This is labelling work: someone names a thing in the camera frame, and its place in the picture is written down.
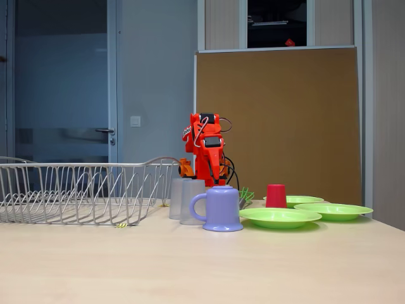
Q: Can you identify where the purple plastic mug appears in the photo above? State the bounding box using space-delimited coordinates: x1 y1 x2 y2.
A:
189 186 244 232

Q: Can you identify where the translucent grey plastic cup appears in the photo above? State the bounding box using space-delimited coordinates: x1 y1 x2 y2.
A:
168 177 192 220
179 179 207 226

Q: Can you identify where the red plastic cup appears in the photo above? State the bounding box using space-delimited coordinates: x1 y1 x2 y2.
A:
265 184 288 209

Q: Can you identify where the orange table clamp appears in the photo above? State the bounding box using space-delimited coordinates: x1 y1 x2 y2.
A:
177 157 232 178

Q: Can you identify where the brown pin board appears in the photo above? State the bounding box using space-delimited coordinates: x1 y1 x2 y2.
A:
193 46 363 206

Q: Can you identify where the green plastic plate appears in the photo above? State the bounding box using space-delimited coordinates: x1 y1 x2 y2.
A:
239 207 323 230
263 195 325 205
293 203 374 222

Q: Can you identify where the white spiral notebook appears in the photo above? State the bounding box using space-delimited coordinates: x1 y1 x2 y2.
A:
247 19 289 27

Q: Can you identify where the blue grey door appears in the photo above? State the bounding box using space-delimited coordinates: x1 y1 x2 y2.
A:
6 0 118 165

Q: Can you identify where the white servo cable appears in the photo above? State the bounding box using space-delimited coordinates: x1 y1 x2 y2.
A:
194 117 209 148

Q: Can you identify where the black power cable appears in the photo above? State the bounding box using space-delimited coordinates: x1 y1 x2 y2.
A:
221 155 240 191

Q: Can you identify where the metal wire dish rack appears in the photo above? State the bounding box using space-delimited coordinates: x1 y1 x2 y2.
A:
0 156 181 226

